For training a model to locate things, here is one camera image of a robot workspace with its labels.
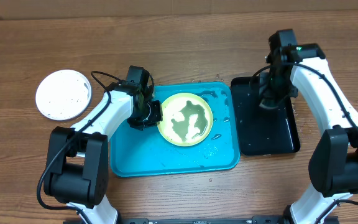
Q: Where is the teal plastic tray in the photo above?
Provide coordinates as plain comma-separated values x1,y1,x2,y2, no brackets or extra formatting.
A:
110,82,240,177

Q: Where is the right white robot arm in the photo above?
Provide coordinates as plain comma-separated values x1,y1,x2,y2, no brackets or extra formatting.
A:
259,44,358,223

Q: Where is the black water tray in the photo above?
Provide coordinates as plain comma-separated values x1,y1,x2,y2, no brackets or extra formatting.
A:
231,77,300,156

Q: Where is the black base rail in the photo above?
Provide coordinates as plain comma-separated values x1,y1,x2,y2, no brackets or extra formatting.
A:
118,215,282,224

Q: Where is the yellow plate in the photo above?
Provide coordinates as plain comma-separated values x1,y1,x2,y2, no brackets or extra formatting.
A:
157,93,213,147

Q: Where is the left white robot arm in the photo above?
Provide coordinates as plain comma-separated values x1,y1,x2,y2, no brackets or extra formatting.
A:
37,81,162,223

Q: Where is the pink speckled plate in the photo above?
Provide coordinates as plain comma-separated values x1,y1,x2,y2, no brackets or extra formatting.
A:
35,69,92,121

